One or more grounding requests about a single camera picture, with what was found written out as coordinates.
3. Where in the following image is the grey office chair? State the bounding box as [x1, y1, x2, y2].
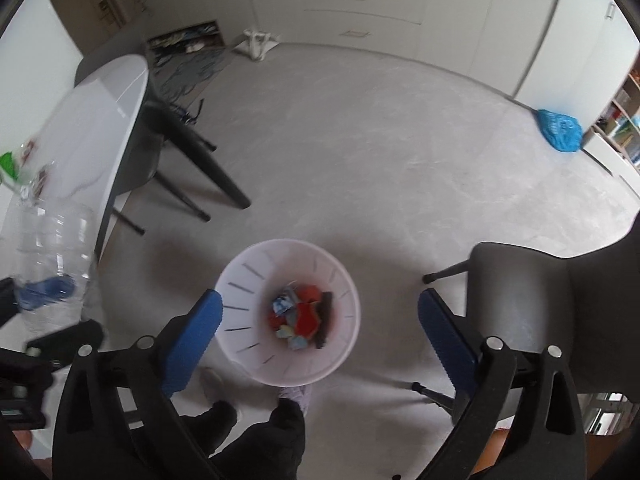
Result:
[422, 224, 639, 403]

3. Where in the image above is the grey dining chair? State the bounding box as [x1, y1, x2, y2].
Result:
[76, 40, 210, 222]

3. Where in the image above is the green plastic wrapper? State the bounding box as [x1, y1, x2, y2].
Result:
[0, 152, 20, 181]

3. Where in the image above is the clear red snack wrapper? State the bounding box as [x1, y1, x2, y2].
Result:
[16, 139, 38, 166]

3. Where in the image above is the person foot white slipper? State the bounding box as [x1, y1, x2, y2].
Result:
[198, 367, 228, 404]

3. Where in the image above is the blue white tissue pack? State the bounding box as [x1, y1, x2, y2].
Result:
[271, 286, 299, 316]

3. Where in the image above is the pink white trash bin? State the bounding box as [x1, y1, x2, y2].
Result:
[215, 240, 360, 387]

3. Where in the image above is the white drawer cabinet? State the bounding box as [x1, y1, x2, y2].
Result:
[294, 0, 501, 76]

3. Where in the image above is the blue surgical face mask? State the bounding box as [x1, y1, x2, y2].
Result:
[276, 324, 308, 351]

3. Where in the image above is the blue plastic bag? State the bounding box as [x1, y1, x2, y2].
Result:
[535, 110, 584, 153]

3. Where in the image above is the bookshelf with books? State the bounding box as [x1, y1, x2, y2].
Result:
[582, 60, 640, 195]

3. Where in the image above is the grey floor mat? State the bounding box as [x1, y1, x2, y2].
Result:
[153, 48, 233, 107]

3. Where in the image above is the black corrugated foam pad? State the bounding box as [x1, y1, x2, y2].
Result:
[314, 292, 333, 349]

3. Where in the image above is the white tote bag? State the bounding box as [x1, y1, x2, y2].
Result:
[233, 29, 280, 62]

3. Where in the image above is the shoe rack niche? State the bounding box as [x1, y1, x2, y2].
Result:
[146, 21, 226, 65]

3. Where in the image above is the black table leg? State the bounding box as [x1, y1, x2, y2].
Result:
[140, 101, 252, 209]

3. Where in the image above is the tall white wardrobe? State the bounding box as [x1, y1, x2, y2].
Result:
[469, 0, 639, 129]

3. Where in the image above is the person foot purple slipper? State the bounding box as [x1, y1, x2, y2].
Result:
[279, 385, 311, 415]

